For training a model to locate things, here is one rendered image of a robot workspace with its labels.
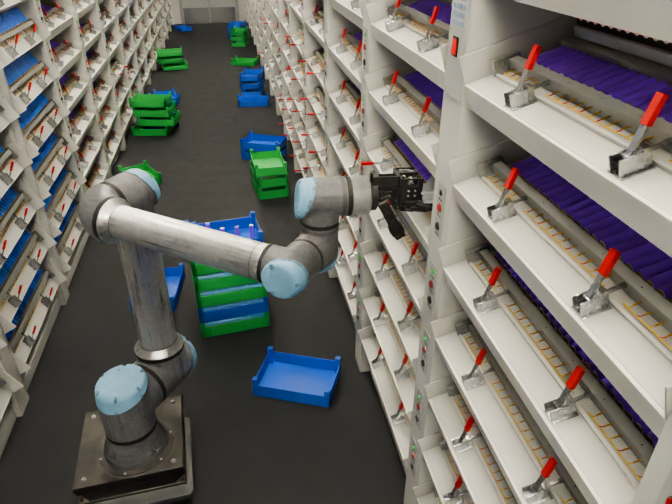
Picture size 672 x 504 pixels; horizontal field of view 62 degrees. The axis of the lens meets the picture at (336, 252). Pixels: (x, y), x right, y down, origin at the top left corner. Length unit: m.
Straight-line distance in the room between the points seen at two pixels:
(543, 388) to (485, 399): 0.25
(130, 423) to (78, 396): 0.64
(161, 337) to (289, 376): 0.67
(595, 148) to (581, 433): 0.40
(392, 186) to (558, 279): 0.54
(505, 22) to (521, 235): 0.37
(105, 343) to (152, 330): 0.87
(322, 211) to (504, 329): 0.47
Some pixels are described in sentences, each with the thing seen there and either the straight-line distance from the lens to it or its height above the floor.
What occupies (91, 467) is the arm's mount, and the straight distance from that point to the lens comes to 1.96.
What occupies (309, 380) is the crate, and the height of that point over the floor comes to 0.00.
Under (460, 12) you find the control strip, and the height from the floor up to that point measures 1.43.
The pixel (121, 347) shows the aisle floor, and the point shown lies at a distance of 2.58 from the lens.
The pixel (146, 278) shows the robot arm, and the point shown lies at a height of 0.69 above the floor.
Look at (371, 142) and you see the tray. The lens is 1.79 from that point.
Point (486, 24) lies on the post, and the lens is 1.05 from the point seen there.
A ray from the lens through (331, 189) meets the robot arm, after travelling 1.23.
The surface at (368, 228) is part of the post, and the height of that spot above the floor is 0.65.
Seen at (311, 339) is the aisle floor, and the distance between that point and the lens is 2.46.
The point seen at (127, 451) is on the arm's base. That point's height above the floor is 0.20.
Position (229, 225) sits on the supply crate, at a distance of 2.47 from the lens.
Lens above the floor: 1.56
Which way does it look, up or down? 31 degrees down
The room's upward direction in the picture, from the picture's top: straight up
